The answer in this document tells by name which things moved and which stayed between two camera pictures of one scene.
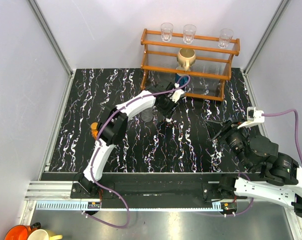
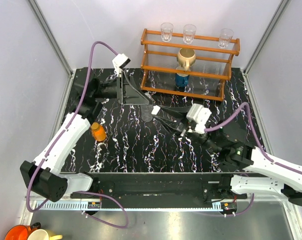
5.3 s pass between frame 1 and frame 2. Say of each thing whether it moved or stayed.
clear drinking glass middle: stayed
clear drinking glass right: stayed
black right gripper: moved
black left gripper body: moved
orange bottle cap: stayed
